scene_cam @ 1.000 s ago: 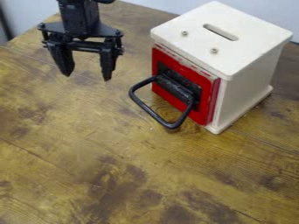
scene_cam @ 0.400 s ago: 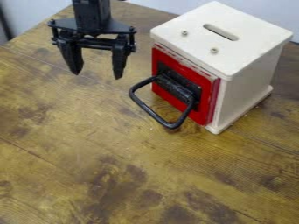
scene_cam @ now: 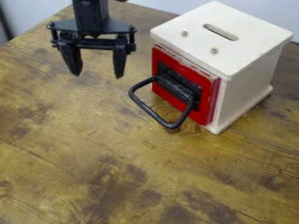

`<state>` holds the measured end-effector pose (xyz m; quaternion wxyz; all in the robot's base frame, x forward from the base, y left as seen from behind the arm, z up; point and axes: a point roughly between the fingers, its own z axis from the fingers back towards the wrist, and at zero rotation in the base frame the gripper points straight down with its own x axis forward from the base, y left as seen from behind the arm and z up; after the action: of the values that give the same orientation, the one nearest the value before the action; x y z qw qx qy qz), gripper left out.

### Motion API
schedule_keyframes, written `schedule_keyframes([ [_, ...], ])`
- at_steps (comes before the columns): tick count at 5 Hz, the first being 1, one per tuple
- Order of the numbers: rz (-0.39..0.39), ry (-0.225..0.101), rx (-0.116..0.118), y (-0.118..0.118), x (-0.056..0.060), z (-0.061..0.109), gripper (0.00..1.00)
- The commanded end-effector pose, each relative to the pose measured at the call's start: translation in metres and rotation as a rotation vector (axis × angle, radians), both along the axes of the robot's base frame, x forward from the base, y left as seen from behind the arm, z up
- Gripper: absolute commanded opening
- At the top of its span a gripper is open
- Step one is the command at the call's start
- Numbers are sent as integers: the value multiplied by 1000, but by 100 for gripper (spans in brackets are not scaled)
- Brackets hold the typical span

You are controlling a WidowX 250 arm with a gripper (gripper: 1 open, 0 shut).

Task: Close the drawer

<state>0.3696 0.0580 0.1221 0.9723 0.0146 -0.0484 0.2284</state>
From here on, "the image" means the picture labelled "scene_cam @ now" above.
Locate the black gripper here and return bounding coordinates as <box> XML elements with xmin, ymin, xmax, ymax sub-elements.
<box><xmin>47</xmin><ymin>0</ymin><xmax>137</xmax><ymax>79</ymax></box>

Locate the black metal drawer handle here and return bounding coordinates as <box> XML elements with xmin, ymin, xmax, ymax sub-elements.
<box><xmin>129</xmin><ymin>62</ymin><xmax>202</xmax><ymax>130</ymax></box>

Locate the red wooden drawer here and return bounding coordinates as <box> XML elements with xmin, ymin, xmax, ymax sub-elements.
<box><xmin>153</xmin><ymin>44</ymin><xmax>221</xmax><ymax>126</ymax></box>

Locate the white wooden box cabinet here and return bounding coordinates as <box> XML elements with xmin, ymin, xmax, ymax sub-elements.
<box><xmin>151</xmin><ymin>1</ymin><xmax>293</xmax><ymax>134</ymax></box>

